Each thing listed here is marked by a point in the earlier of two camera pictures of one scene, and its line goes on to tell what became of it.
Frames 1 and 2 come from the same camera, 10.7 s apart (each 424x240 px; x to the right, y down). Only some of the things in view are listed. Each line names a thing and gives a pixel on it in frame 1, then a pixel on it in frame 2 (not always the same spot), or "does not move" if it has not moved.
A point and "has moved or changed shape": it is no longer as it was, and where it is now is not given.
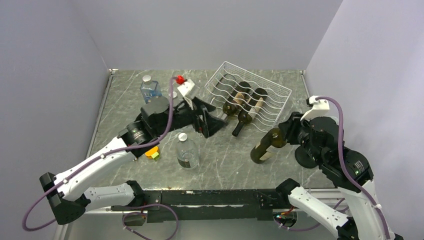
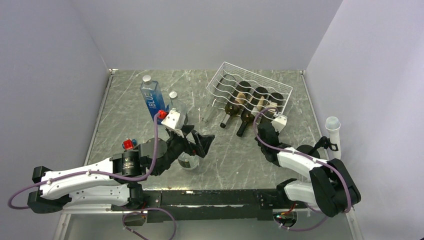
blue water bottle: [150, 89] does not move
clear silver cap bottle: [187, 152] does not move
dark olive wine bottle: [235, 101] does not move
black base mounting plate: [207, 206] does not move
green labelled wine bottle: [274, 138] has moved or changed shape
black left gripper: [209, 125] → [202, 143]
